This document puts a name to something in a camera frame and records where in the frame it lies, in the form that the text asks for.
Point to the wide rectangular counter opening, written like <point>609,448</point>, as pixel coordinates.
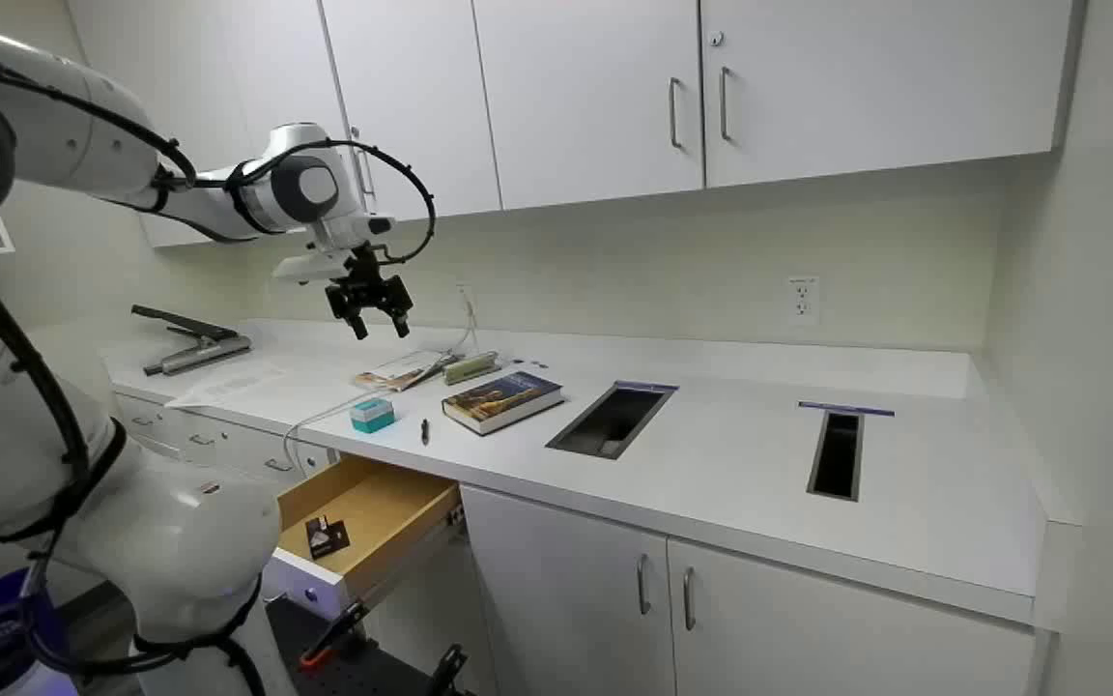
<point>614,418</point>

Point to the stack of papers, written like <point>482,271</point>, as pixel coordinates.
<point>401,374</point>

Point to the beige stapler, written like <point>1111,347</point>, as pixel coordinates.
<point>469,367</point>

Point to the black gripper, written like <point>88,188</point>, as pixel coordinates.
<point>366,287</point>

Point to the closed white drawer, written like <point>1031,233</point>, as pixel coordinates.
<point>275,456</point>
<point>172,428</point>

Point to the white lower cabinet door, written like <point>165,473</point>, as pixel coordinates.
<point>839,641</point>
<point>560,604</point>

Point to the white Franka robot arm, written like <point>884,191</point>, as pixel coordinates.
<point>56,116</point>

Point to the open wooden drawer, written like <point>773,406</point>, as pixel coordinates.
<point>370,514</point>

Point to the silver tongs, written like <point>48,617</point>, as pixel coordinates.
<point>195,348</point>

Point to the white wall outlet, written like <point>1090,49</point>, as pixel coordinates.
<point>802,295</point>

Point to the small teal box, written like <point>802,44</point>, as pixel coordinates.
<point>372,411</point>

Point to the narrow counter slot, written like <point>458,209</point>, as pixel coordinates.
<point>837,452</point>

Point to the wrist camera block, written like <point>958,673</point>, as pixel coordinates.
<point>312,267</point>

